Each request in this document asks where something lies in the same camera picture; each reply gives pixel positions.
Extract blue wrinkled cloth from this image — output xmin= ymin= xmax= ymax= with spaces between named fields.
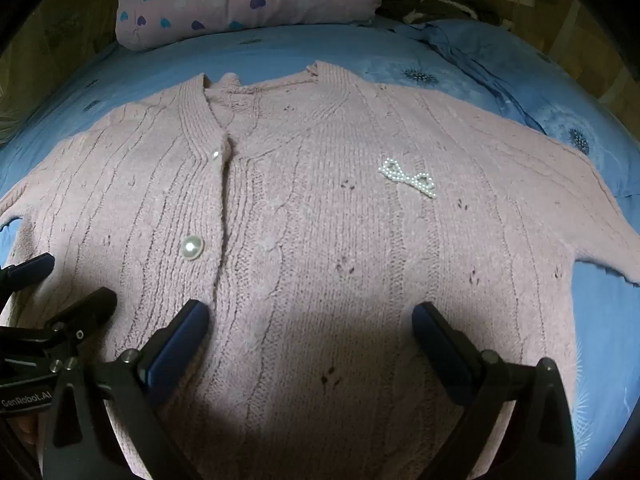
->
xmin=400 ymin=19 xmax=551 ymax=136

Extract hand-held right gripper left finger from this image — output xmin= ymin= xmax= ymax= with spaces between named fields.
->
xmin=42 ymin=299 xmax=210 ymax=480

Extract dark clothes pile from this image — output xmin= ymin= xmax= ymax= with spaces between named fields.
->
xmin=377 ymin=0 xmax=488 ymax=26

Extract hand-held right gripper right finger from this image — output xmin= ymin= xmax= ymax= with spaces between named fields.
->
xmin=412 ymin=302 xmax=576 ymax=480

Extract pink heart-print quilt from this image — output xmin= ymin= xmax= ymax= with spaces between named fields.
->
xmin=116 ymin=0 xmax=387 ymax=52

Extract pink knit cardigan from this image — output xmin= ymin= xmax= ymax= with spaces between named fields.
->
xmin=0 ymin=60 xmax=640 ymax=480

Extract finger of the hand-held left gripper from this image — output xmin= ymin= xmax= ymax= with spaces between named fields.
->
xmin=0 ymin=253 xmax=56 ymax=306
xmin=50 ymin=287 xmax=118 ymax=351

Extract blue dandelion-print bed sheet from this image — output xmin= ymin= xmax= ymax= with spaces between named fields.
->
xmin=0 ymin=12 xmax=640 ymax=480

